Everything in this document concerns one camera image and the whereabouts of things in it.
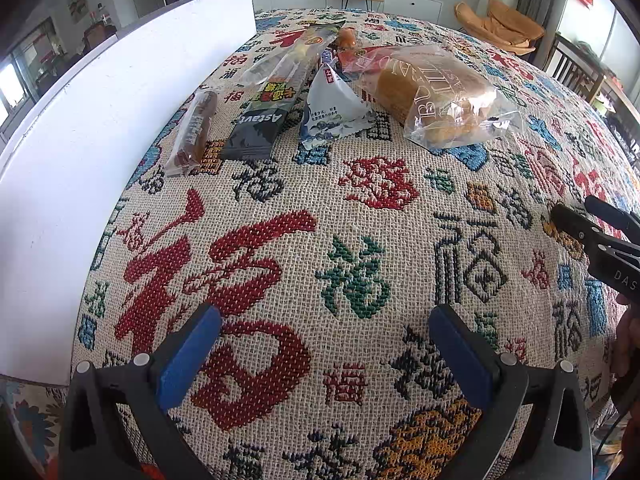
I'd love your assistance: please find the black cable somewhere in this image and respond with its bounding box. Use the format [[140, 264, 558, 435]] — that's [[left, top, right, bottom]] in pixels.
[[590, 407, 632, 466]]

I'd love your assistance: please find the floral fabric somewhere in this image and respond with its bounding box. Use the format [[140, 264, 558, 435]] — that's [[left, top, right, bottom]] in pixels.
[[0, 375, 68, 480]]

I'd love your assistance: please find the patterned woven tablecloth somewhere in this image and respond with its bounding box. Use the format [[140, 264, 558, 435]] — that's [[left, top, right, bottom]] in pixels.
[[70, 7, 640, 480]]

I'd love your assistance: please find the orange lounge chair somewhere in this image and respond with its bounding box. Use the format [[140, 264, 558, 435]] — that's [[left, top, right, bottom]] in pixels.
[[454, 0, 546, 56]]

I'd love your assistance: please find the long clear snack packet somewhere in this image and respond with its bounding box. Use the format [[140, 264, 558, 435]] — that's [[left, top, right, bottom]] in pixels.
[[238, 35, 307, 88]]

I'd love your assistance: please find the long black green snack packet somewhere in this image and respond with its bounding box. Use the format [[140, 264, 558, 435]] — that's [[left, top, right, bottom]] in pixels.
[[219, 22, 347, 162]]

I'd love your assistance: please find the red snack packet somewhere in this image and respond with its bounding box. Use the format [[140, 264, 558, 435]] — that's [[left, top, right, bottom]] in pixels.
[[336, 46, 396, 75]]

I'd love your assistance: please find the white foam board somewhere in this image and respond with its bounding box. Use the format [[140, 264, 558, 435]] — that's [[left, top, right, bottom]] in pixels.
[[0, 0, 257, 387]]

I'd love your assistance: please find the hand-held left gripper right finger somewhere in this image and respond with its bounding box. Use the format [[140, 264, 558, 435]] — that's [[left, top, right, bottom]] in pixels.
[[429, 304, 593, 480]]

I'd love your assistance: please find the clear bread bag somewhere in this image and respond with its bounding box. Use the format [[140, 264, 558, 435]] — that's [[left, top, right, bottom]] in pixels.
[[361, 44, 525, 150]]

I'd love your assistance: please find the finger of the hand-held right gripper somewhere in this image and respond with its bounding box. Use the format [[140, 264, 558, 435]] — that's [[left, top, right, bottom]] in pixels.
[[584, 195, 640, 248], [550, 203, 608, 257]]

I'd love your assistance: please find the white blue triangular snack packet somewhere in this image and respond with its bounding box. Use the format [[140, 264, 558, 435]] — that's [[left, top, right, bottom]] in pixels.
[[298, 64, 377, 151]]

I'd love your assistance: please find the person's right hand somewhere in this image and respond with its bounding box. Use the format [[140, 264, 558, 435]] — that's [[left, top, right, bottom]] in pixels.
[[611, 296, 640, 380]]

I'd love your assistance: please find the brown snack bar packet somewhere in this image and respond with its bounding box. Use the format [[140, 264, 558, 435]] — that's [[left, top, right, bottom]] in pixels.
[[164, 89, 219, 179]]

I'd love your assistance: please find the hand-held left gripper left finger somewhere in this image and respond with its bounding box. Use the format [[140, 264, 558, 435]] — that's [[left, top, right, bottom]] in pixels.
[[59, 304, 222, 480]]

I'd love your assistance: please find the dark wooden chair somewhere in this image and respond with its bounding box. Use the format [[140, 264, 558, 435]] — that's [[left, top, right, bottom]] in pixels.
[[542, 32, 607, 104]]

